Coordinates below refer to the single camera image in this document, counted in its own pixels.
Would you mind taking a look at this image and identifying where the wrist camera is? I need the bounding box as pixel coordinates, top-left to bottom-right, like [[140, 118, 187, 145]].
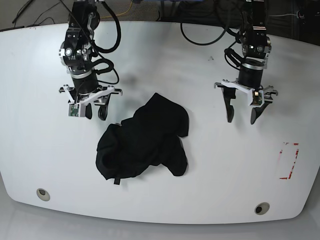
[[250, 90, 264, 107], [68, 103, 86, 117]]

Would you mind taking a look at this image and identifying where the white cable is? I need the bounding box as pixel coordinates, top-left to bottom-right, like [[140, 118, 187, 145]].
[[268, 12, 298, 18]]

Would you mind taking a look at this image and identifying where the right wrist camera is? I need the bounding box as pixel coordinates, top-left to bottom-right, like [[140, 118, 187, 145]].
[[68, 103, 86, 117]]

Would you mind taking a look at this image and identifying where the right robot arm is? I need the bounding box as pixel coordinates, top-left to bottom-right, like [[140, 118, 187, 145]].
[[59, 0, 122, 121]]

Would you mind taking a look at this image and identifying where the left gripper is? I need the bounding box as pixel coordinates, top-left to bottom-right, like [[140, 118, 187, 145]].
[[214, 67, 278, 125]]

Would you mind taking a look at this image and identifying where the table grommet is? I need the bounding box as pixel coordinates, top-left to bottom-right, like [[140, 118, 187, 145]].
[[36, 188, 51, 202], [254, 202, 270, 216]]

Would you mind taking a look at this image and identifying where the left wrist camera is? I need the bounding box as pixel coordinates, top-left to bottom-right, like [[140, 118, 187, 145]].
[[250, 90, 264, 107]]

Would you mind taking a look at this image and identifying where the black t-shirt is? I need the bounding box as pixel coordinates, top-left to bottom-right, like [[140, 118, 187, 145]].
[[95, 93, 190, 185]]

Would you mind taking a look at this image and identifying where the left table grommet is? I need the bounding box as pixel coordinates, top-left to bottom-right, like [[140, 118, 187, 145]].
[[36, 188, 51, 202]]

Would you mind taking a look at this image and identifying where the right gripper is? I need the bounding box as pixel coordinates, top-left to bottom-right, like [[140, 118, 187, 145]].
[[58, 71, 123, 121]]

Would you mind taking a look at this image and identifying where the red tape rectangle marking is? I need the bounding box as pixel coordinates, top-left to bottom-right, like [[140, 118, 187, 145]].
[[276, 142, 299, 180]]

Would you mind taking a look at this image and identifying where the yellow cable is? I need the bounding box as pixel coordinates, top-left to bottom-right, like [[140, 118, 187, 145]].
[[102, 0, 133, 20]]

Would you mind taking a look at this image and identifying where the right table grommet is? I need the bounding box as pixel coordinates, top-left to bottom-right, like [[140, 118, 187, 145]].
[[254, 202, 270, 216]]

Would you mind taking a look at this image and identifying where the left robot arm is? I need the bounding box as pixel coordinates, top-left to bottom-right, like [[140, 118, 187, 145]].
[[214, 0, 278, 124]]

